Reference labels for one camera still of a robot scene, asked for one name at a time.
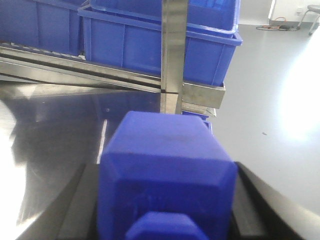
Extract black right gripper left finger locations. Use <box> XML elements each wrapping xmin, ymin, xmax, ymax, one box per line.
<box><xmin>18</xmin><ymin>163</ymin><xmax>99</xmax><ymax>240</ymax></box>

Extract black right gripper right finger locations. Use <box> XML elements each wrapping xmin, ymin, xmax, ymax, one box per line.
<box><xmin>231</xmin><ymin>162</ymin><xmax>320</xmax><ymax>240</ymax></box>

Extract blue bottle-shaped plastic part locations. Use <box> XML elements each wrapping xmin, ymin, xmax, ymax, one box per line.
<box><xmin>97</xmin><ymin>111</ymin><xmax>238</xmax><ymax>240</ymax></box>

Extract stainless steel shelf rack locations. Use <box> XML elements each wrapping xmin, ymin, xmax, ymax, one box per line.
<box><xmin>0</xmin><ymin>0</ymin><xmax>226</xmax><ymax>116</ymax></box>

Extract blue bin middle on shelf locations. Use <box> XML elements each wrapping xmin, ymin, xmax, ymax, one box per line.
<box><xmin>78</xmin><ymin>0</ymin><xmax>243</xmax><ymax>86</ymax></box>

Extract blue bin on shelf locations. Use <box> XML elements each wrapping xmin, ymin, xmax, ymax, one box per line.
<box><xmin>78</xmin><ymin>0</ymin><xmax>243</xmax><ymax>86</ymax></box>
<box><xmin>0</xmin><ymin>0</ymin><xmax>84</xmax><ymax>56</ymax></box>

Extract blue bin left on shelf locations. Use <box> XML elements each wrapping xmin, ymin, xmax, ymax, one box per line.
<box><xmin>0</xmin><ymin>0</ymin><xmax>84</xmax><ymax>56</ymax></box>

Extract grey stool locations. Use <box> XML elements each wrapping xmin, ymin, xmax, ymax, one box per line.
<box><xmin>297</xmin><ymin>4</ymin><xmax>320</xmax><ymax>36</ymax></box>

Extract orange cable on floor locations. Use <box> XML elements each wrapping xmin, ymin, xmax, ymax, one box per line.
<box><xmin>256</xmin><ymin>16</ymin><xmax>302</xmax><ymax>33</ymax></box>

